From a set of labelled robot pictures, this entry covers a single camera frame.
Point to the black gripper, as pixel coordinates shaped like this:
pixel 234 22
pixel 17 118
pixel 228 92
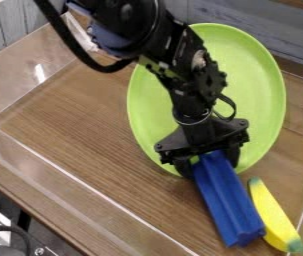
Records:
pixel 200 136

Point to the blue star-shaped block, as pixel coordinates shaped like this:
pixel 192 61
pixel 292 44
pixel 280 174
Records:
pixel 233 211

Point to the green plate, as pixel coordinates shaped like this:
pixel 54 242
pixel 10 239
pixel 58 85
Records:
pixel 256 87

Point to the yellow toy banana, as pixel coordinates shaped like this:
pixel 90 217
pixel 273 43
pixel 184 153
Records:
pixel 281 235

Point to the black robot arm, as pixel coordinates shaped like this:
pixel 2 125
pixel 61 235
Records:
pixel 138 30

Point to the clear acrylic tray wall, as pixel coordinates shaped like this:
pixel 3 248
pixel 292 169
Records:
pixel 74 169

